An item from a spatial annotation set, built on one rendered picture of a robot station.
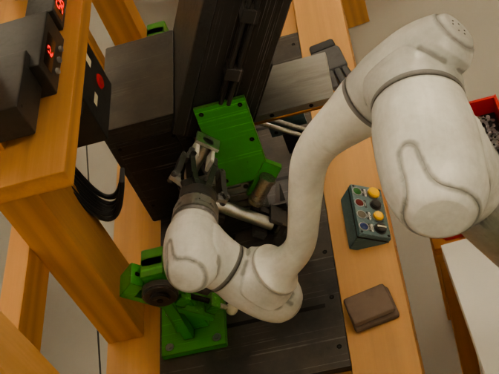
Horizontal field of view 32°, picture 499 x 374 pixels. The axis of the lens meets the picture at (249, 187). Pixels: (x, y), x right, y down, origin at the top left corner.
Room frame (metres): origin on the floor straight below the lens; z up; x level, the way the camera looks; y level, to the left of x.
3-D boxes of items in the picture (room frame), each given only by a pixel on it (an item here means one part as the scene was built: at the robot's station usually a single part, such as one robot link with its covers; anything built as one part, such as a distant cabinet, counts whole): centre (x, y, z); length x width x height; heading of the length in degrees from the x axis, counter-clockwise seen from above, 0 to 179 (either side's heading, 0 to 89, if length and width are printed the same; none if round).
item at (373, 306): (1.00, -0.13, 0.91); 0.10 x 0.08 x 0.03; 86
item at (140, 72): (1.63, 0.13, 1.07); 0.30 x 0.18 x 0.34; 166
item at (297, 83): (1.54, -0.09, 1.11); 0.39 x 0.16 x 0.03; 76
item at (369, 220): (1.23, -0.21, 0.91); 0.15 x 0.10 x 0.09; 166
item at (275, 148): (1.49, 0.03, 0.89); 1.10 x 0.42 x 0.02; 166
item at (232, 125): (1.40, -0.01, 1.17); 0.13 x 0.12 x 0.20; 166
